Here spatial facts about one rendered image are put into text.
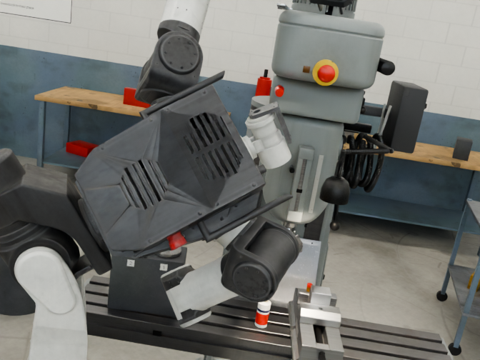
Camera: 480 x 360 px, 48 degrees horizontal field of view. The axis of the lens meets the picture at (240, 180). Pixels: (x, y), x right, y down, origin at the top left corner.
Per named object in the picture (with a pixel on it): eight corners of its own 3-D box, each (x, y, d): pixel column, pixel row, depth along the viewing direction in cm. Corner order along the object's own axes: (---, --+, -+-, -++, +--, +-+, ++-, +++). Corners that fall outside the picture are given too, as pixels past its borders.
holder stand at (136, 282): (177, 317, 168) (184, 259, 163) (106, 308, 167) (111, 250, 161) (181, 298, 180) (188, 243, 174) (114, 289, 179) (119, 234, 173)
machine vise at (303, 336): (344, 373, 153) (352, 340, 150) (292, 366, 153) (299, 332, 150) (330, 310, 186) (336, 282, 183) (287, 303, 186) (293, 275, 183)
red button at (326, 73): (333, 83, 124) (337, 66, 123) (316, 81, 124) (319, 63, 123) (332, 82, 127) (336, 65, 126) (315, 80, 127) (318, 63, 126)
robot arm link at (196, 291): (163, 337, 120) (236, 308, 108) (141, 283, 122) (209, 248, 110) (196, 321, 130) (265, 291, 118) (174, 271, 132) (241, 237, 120)
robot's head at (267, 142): (259, 177, 112) (296, 158, 113) (241, 135, 108) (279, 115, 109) (249, 168, 118) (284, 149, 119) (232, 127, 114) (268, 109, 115)
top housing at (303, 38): (376, 93, 129) (391, 24, 124) (268, 76, 130) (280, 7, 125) (352, 75, 174) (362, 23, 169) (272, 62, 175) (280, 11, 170)
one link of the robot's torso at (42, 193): (-58, 190, 91) (39, 143, 93) (-43, 167, 102) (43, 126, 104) (31, 311, 102) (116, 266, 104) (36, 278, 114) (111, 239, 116)
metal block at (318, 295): (327, 312, 168) (331, 295, 166) (308, 309, 168) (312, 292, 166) (326, 303, 173) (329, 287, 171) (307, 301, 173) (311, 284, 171)
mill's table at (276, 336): (461, 399, 162) (468, 378, 160) (59, 330, 166) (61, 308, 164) (439, 354, 184) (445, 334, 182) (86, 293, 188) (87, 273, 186)
